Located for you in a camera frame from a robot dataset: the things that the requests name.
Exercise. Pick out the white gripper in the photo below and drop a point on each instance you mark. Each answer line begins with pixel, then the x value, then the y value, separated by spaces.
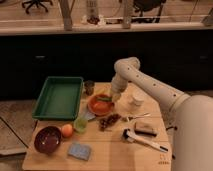
pixel 115 97

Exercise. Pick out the green pepper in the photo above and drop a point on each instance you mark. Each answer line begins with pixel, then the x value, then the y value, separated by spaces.
pixel 106 99

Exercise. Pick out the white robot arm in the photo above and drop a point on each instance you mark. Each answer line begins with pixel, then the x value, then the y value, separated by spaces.
pixel 193 139

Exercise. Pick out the orange-red bowl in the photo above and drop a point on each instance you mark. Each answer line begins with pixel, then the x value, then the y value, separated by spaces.
pixel 100 108

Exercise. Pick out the dark purple bowl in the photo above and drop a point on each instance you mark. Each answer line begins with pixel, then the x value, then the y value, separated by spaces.
pixel 48 140

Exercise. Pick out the bunch of dark grapes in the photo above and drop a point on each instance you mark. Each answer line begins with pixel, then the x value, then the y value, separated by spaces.
pixel 104 123

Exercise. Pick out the dark metal cup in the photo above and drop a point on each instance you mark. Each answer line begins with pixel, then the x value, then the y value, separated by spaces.
pixel 89 87

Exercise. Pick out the grey spatula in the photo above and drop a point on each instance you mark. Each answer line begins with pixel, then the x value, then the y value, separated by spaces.
pixel 86 114

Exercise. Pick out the silver spoon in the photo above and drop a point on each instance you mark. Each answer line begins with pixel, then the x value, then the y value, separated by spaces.
pixel 129 118

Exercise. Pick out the black white dish brush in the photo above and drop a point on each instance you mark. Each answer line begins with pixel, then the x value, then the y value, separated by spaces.
pixel 132 137

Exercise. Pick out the brown black block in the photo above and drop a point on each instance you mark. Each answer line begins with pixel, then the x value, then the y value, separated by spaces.
pixel 145 129

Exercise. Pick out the small green cup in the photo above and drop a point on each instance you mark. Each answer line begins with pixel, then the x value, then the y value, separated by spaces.
pixel 80 124

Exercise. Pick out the green plastic tray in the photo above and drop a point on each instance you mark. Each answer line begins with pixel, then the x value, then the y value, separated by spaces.
pixel 59 99

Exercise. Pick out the orange fruit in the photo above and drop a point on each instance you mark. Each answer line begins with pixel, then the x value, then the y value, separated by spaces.
pixel 67 130

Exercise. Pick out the blue sponge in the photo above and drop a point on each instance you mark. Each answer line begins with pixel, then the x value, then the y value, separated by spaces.
pixel 80 151

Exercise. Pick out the office chair right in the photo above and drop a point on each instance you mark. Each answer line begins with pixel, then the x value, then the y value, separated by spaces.
pixel 142 6

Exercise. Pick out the office chair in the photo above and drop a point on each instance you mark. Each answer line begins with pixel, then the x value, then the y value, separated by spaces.
pixel 142 6
pixel 38 3

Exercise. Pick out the office chair left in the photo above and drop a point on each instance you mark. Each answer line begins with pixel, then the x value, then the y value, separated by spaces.
pixel 38 3

